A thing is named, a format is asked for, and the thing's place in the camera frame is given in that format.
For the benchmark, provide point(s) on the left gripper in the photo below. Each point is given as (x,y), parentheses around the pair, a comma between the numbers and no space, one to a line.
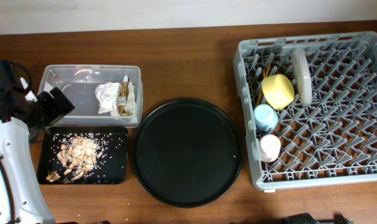
(58,111)

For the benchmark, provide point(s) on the peanut shell food scraps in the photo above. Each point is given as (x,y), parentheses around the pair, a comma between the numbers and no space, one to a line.
(77,157)

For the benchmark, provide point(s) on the white tissue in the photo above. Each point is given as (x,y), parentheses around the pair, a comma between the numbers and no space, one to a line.
(107,94)

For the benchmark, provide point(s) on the gold snack wrapper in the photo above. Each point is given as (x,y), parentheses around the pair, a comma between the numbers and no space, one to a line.
(126,102)

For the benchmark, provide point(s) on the blue plastic cup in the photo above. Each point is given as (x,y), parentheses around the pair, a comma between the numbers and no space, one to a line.
(265,117)

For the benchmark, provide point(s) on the pink plastic cup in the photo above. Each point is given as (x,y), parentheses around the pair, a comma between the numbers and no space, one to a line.
(270,147)

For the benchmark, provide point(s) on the yellow bowl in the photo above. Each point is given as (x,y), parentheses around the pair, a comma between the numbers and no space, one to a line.
(278,91)

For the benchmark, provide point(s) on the grey round plate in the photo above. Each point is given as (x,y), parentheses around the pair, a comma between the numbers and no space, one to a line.
(302,75)

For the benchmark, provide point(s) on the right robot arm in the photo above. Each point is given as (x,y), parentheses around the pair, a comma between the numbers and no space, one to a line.
(306,218)

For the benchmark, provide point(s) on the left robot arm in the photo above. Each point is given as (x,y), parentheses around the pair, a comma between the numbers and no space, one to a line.
(22,115)

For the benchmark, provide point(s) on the grey dishwasher rack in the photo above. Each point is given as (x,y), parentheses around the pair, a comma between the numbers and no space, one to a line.
(331,141)

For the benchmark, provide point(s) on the clear plastic bin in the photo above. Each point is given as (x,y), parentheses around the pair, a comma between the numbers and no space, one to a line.
(78,84)

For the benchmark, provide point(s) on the black rectangular tray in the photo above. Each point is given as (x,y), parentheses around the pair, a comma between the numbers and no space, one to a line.
(114,170)

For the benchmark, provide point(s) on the round black serving tray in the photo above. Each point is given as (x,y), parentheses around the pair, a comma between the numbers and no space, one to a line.
(187,153)

